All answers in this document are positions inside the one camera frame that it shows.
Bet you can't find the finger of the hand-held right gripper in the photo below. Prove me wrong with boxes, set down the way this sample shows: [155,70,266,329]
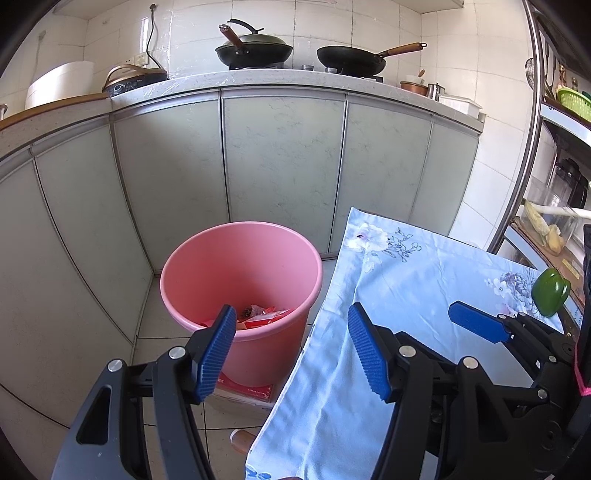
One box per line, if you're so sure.
[448,301,578,370]
[501,385,552,414]

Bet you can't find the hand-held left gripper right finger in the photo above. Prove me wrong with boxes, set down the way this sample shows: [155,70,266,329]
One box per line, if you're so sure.
[347,302,544,480]

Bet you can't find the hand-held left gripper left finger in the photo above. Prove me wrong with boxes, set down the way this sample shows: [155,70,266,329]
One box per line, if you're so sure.
[51,304,238,480]

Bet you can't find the pink red labelled box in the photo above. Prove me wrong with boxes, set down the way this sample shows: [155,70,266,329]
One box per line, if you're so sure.
[235,307,296,330]

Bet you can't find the pink plastic bucket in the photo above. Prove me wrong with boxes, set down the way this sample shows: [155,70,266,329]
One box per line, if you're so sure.
[160,222,324,386]

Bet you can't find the red flat box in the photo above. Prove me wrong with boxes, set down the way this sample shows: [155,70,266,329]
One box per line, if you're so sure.
[217,371,276,409]

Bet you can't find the light blue floral tablecloth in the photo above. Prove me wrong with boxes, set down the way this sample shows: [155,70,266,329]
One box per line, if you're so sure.
[245,207,566,480]

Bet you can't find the green bell pepper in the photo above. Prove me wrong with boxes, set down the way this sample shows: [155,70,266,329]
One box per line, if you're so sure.
[532,268,572,318]

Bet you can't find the wooden table leg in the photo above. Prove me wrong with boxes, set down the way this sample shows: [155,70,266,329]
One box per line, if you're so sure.
[230,429,259,455]

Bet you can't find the ginger root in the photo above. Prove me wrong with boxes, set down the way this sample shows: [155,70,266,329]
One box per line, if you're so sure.
[546,224,565,254]

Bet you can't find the clear plastic container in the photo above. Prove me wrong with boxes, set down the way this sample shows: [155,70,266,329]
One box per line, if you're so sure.
[524,178,585,254]

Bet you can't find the white leek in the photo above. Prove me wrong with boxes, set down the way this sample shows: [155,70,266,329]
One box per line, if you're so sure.
[523,200,591,237]

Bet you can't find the black blender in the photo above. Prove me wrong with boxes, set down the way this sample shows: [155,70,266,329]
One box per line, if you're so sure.
[547,158,591,209]

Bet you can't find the metal shelf rack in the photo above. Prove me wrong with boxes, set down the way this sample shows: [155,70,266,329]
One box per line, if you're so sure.
[487,0,591,333]

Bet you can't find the grey kitchen counter cabinet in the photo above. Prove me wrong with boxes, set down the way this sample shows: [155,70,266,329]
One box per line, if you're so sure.
[0,80,485,430]

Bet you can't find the white rectangular container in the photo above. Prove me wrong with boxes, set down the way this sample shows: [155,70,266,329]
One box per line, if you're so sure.
[438,93,483,118]

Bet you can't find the green plastic basket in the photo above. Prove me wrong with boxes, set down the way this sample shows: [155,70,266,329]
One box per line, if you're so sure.
[556,88,591,123]

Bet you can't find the black electric cooker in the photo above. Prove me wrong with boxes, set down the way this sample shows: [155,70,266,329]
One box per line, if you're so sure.
[102,64,168,97]

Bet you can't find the gas stove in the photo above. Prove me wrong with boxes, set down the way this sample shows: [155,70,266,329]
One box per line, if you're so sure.
[228,60,386,84]

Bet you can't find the black wok with lid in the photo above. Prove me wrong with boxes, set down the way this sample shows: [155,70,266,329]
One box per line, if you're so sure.
[215,18,294,69]

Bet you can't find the white rice cooker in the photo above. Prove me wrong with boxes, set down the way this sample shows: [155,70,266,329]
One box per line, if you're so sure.
[25,61,95,110]

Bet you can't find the pink cord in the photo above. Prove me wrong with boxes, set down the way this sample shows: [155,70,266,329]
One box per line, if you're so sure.
[574,342,591,398]

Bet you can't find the black wooden-handled frying pan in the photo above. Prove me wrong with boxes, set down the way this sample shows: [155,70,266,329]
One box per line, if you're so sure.
[316,42,428,77]

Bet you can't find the black power cable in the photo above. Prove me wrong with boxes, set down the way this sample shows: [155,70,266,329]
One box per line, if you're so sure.
[147,4,168,70]

